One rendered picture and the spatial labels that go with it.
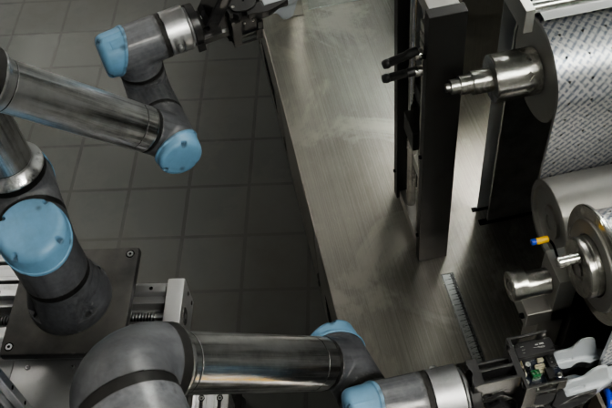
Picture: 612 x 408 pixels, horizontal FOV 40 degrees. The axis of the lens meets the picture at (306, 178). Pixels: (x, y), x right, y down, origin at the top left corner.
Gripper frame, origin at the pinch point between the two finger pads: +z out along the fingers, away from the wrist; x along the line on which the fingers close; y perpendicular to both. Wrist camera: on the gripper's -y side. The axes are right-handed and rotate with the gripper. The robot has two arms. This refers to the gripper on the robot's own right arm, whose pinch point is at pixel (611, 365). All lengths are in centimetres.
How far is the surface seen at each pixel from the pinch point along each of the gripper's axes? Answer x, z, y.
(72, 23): 231, -98, -109
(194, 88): 180, -55, -109
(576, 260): 5.7, -5.8, 18.6
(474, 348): 15.3, -11.8, -18.9
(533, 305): 8.3, -8.1, 4.8
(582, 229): 9.6, -3.4, 18.7
